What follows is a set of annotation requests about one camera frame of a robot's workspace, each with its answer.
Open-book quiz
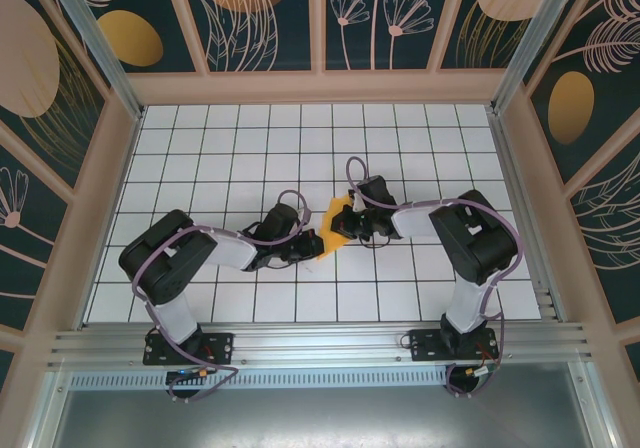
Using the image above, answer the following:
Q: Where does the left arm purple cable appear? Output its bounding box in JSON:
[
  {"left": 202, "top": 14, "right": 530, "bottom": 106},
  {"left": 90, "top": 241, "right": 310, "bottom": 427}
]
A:
[{"left": 130, "top": 190, "right": 315, "bottom": 403}]

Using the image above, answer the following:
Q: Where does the grey metal sheet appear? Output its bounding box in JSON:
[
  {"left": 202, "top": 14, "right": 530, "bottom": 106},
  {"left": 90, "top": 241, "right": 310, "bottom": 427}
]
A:
[{"left": 29, "top": 367, "right": 619, "bottom": 448}]

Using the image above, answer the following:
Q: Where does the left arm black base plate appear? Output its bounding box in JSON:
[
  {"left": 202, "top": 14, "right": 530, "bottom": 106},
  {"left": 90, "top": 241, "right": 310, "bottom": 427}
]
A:
[{"left": 143, "top": 331, "right": 235, "bottom": 367}]

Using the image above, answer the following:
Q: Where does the aluminium side rail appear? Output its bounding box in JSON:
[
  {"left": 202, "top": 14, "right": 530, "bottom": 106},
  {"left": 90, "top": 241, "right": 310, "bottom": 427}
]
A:
[{"left": 488, "top": 111, "right": 566, "bottom": 323}]

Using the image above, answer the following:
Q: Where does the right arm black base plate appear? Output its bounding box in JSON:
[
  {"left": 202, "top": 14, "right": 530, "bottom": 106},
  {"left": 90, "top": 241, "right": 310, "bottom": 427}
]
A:
[{"left": 408, "top": 328, "right": 501, "bottom": 364}]

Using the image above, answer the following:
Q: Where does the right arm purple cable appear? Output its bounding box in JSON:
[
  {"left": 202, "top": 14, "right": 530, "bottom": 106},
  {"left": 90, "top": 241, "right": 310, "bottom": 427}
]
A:
[{"left": 346, "top": 156, "right": 526, "bottom": 400}]

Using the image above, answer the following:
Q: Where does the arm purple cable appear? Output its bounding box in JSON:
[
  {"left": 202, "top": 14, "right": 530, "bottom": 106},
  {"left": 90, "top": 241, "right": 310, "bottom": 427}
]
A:
[
  {"left": 346, "top": 156, "right": 526, "bottom": 400},
  {"left": 130, "top": 190, "right": 315, "bottom": 403}
]

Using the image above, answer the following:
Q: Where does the slotted grey cable duct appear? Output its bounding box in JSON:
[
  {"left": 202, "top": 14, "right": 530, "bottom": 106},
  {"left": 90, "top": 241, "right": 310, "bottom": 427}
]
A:
[{"left": 69, "top": 365, "right": 451, "bottom": 390}]

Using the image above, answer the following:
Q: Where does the aluminium mounting rail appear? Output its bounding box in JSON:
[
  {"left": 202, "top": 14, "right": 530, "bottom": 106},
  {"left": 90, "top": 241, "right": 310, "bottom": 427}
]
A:
[{"left": 47, "top": 321, "right": 596, "bottom": 369}]

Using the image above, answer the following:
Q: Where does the yellow paper sheet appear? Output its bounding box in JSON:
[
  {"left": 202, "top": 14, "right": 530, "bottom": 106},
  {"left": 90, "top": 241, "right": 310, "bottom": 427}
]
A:
[{"left": 317, "top": 193, "right": 354, "bottom": 260}]

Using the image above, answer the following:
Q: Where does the aluminium corner post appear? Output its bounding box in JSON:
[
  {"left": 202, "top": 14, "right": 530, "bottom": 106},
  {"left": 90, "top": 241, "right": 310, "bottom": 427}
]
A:
[
  {"left": 42, "top": 0, "right": 146, "bottom": 122},
  {"left": 489, "top": 0, "right": 586, "bottom": 115}
]

